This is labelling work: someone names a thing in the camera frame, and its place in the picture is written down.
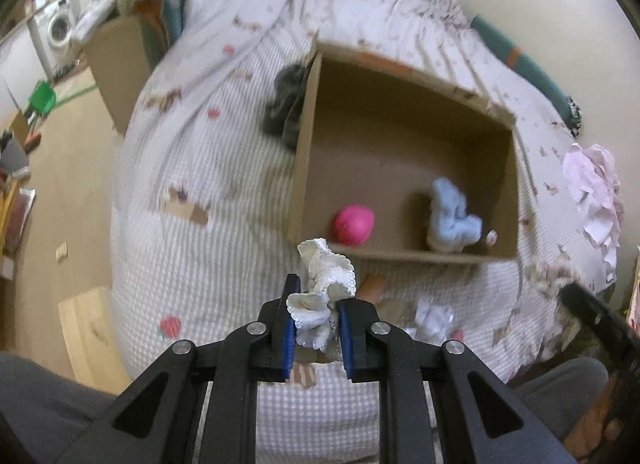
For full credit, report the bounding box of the white washing machine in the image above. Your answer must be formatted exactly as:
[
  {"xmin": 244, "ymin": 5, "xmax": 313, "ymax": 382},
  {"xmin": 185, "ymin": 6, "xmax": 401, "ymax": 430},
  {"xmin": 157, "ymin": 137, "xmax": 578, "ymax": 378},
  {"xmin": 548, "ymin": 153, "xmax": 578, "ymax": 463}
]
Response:
[{"xmin": 28, "ymin": 0, "xmax": 79, "ymax": 76}]

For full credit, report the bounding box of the beige fuzzy sock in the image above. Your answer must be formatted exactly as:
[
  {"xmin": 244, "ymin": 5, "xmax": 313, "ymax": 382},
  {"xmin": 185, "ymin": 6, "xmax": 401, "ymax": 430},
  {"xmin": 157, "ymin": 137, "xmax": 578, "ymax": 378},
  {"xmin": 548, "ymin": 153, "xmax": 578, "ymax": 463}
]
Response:
[{"xmin": 531, "ymin": 260, "xmax": 586, "ymax": 300}]

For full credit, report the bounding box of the tall cardboard box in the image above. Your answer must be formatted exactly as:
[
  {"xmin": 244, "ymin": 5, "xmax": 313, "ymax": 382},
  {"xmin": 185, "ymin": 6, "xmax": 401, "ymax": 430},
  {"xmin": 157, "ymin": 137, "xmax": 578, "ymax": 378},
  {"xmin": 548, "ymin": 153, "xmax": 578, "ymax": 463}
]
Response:
[{"xmin": 83, "ymin": 14, "xmax": 157, "ymax": 137}]

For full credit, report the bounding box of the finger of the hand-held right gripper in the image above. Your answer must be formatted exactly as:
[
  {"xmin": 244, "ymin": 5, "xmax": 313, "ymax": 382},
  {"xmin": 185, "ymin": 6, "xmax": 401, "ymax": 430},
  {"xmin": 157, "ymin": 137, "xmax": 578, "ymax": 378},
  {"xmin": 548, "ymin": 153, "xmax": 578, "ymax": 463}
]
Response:
[{"xmin": 558, "ymin": 282, "xmax": 640, "ymax": 375}]

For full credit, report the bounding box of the brown cardboard box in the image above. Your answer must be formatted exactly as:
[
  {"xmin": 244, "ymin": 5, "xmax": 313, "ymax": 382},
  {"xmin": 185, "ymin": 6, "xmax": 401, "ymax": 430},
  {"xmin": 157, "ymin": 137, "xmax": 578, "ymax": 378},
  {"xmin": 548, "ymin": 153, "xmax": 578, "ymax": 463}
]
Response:
[{"xmin": 287, "ymin": 40, "xmax": 521, "ymax": 262}]

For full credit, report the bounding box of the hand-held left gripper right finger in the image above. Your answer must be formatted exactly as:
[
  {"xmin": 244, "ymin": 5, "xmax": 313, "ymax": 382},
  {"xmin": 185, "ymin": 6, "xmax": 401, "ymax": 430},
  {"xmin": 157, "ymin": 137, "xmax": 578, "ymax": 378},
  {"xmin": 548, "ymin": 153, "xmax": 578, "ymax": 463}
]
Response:
[{"xmin": 336, "ymin": 297, "xmax": 579, "ymax": 464}]

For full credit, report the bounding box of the light blue fuzzy sock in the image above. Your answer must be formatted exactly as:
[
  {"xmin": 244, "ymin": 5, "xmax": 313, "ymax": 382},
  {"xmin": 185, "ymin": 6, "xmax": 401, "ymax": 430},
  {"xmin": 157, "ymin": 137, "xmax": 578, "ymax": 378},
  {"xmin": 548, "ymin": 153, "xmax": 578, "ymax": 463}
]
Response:
[{"xmin": 426, "ymin": 178, "xmax": 483, "ymax": 254}]

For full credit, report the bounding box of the person's grey trouser leg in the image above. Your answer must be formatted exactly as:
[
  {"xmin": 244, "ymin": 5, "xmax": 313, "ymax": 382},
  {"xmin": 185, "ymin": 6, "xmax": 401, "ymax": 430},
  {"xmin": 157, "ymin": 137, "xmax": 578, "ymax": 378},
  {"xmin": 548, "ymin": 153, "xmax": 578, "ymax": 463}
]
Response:
[{"xmin": 0, "ymin": 352, "xmax": 121, "ymax": 464}]

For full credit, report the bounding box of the green plastic basket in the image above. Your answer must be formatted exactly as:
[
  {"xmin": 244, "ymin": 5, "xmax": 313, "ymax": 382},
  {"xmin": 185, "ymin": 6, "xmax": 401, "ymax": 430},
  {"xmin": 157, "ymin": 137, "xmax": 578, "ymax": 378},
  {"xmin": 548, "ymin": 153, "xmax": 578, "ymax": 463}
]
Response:
[{"xmin": 28, "ymin": 81, "xmax": 57, "ymax": 118}]

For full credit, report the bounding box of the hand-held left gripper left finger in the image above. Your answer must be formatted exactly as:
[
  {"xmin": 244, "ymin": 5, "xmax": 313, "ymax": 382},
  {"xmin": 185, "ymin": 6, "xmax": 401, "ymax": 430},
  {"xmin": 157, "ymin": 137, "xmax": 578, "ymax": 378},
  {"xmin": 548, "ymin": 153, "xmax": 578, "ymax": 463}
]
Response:
[{"xmin": 59, "ymin": 273, "xmax": 303, "ymax": 464}]

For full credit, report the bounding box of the teal folded blanket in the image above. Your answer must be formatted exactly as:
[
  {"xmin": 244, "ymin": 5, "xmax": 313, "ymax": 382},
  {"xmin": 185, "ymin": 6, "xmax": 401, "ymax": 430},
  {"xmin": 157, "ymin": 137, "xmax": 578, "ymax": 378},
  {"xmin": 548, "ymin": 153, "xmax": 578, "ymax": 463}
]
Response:
[{"xmin": 131, "ymin": 0, "xmax": 187, "ymax": 70}]

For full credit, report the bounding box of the dark grey cloth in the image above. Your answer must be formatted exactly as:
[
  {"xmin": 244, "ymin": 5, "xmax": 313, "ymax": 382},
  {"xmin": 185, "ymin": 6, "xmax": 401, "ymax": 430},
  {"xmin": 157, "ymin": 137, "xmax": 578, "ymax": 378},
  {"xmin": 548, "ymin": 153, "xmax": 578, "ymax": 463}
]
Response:
[{"xmin": 261, "ymin": 63, "xmax": 309, "ymax": 151}]

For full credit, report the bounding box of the teal and orange cushion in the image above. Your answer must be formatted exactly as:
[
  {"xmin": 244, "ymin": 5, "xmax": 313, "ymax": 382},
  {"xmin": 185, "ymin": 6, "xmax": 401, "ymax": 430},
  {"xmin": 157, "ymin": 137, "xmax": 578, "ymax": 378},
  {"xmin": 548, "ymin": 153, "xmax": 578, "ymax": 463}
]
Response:
[{"xmin": 471, "ymin": 14, "xmax": 584, "ymax": 137}]

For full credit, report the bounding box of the printed checkered bed blanket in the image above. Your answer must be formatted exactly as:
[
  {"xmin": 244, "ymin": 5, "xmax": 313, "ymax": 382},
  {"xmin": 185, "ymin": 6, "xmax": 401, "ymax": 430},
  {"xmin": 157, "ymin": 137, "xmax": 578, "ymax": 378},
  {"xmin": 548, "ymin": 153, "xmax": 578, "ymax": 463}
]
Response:
[{"xmin": 109, "ymin": 0, "xmax": 621, "ymax": 460}]

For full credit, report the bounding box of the pink sock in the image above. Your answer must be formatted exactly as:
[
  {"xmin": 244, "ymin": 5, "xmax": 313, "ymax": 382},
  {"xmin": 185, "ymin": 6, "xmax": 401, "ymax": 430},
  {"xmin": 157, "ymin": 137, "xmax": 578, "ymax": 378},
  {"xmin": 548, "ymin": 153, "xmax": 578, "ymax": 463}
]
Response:
[{"xmin": 334, "ymin": 205, "xmax": 376, "ymax": 247}]

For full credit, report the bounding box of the white crumpled cloth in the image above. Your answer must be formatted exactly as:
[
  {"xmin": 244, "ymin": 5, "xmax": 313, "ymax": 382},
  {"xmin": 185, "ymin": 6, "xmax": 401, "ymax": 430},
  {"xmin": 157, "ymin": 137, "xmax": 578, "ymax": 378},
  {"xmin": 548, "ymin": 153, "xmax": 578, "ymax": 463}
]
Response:
[{"xmin": 405, "ymin": 297, "xmax": 457, "ymax": 345}]

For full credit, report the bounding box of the white frilly sock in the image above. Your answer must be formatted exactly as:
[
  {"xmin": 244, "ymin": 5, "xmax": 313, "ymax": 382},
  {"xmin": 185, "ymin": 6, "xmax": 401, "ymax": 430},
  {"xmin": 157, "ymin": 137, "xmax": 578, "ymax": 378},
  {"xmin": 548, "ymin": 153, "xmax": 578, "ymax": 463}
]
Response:
[{"xmin": 286, "ymin": 238, "xmax": 358, "ymax": 363}]

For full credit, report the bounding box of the pink and white cloth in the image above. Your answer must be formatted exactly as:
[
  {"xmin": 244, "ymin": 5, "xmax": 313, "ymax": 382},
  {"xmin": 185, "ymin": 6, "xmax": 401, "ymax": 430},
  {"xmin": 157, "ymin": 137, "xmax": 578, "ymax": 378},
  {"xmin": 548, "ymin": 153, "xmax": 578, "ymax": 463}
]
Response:
[{"xmin": 563, "ymin": 143, "xmax": 625, "ymax": 283}]

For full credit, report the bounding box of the light wooden board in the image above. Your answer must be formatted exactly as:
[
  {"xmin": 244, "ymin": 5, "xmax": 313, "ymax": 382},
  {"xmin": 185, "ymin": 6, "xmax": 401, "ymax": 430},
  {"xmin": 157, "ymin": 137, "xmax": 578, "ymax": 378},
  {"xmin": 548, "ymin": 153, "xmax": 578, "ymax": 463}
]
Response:
[{"xmin": 58, "ymin": 286, "xmax": 132, "ymax": 381}]

